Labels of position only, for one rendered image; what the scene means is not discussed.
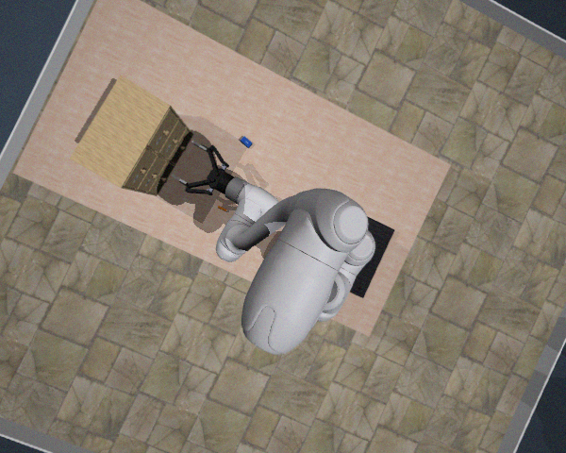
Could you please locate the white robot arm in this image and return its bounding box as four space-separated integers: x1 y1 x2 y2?
216 177 375 355

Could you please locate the tan wooden drawer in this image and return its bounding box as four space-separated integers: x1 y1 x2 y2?
124 148 156 189
159 120 186 159
168 129 191 163
138 156 166 192
149 161 174 194
147 109 178 152

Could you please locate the dark brown wooden chest of drawers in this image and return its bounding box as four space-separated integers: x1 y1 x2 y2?
70 75 193 196

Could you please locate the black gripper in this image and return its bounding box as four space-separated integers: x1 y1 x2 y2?
172 141 234 195

